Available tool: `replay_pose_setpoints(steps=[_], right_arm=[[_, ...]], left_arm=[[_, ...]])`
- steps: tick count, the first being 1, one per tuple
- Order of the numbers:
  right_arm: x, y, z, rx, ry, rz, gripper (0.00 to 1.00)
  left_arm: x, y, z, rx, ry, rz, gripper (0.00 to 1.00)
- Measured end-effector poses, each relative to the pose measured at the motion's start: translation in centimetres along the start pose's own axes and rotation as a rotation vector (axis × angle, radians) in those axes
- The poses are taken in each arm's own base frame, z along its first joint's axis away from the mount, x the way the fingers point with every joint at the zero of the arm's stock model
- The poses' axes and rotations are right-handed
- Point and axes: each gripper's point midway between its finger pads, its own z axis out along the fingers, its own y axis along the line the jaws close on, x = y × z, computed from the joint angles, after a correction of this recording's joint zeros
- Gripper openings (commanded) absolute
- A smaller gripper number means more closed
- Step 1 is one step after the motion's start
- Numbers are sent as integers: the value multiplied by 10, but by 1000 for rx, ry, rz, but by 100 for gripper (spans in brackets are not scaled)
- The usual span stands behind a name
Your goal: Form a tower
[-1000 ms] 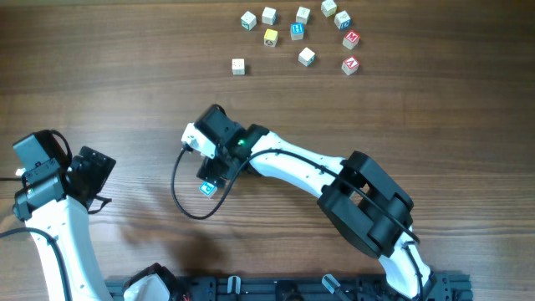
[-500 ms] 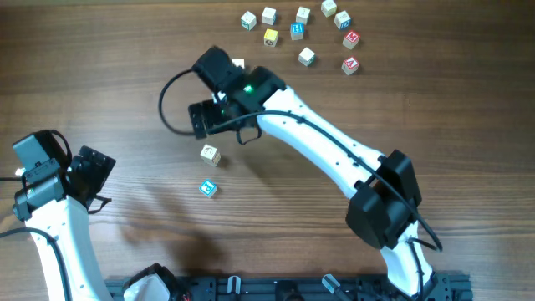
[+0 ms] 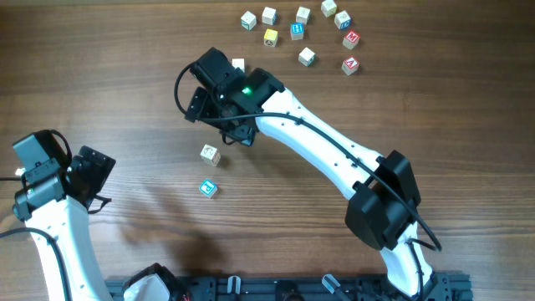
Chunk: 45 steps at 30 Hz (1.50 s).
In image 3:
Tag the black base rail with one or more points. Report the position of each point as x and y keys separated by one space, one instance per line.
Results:
x=442 y=287

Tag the blue letter H block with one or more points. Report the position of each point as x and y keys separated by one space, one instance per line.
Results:
x=296 y=31

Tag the white block green side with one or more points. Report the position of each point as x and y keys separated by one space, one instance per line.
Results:
x=306 y=57

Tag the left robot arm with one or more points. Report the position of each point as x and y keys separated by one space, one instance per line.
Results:
x=54 y=202

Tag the yellow top block left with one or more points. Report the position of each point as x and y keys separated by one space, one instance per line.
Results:
x=270 y=38

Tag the blue letter P block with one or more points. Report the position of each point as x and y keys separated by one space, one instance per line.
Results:
x=208 y=188

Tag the white block top centre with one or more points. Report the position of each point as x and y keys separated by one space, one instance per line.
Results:
x=303 y=15

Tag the white block yellow side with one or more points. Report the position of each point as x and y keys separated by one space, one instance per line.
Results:
x=328 y=8

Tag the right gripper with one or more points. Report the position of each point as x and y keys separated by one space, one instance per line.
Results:
x=208 y=106

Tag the red letter M block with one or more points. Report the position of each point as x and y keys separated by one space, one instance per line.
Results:
x=351 y=39

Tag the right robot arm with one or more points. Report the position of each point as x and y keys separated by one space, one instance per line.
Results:
x=381 y=191

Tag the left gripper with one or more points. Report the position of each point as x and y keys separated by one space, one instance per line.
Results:
x=93 y=167

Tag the white block blue letter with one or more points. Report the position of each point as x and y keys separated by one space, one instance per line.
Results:
x=342 y=20

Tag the red letter A block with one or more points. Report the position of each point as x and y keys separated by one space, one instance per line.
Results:
x=350 y=65

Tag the white block red side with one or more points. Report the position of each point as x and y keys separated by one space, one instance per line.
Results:
x=210 y=155

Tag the white block blue side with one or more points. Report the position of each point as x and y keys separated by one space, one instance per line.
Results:
x=269 y=16

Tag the green-sided white block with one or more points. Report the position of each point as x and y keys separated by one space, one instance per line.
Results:
x=248 y=20

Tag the plain white block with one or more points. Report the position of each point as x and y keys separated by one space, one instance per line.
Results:
x=239 y=64

